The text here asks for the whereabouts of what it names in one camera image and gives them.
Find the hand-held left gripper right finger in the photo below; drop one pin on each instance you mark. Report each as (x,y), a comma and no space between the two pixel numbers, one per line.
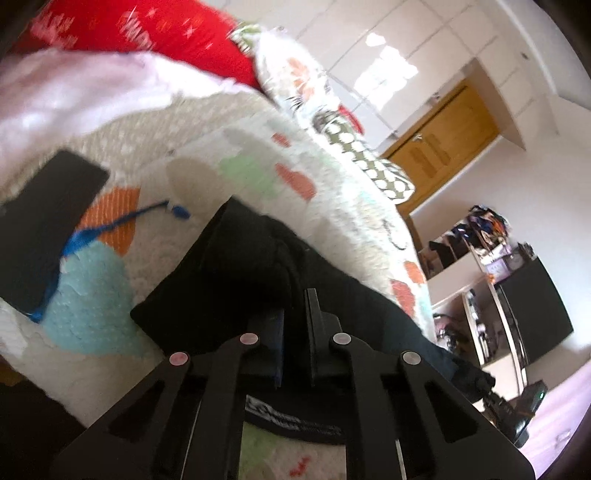
(315,332)

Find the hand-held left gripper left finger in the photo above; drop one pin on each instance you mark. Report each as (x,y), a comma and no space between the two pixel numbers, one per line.
(276,344)

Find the black pants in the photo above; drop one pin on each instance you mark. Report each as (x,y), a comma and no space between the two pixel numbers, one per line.
(258,258)

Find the black television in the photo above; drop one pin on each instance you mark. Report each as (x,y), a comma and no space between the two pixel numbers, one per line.
(538,309)

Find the white shoe rack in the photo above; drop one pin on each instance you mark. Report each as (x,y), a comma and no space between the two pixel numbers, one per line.
(466,277)

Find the heart patterned quilt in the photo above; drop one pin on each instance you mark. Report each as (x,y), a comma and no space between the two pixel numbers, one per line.
(323,184)

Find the green polka dot bolster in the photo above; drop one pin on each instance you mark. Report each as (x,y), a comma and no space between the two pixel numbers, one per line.
(364,157)

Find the small red pillow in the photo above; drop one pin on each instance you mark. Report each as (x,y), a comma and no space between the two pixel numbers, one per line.
(353,121)

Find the wooden door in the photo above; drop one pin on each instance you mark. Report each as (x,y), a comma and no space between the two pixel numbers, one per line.
(443,138)

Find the white floral pillow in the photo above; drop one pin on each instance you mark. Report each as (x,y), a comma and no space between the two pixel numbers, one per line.
(295,69)

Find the glossy white wardrobe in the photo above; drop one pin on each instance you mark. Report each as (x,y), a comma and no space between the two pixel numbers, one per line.
(351,32)

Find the pink white blanket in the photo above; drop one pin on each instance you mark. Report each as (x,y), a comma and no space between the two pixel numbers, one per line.
(69,92)

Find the long red printed pillow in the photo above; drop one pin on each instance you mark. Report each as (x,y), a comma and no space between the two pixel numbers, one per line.
(138,27)

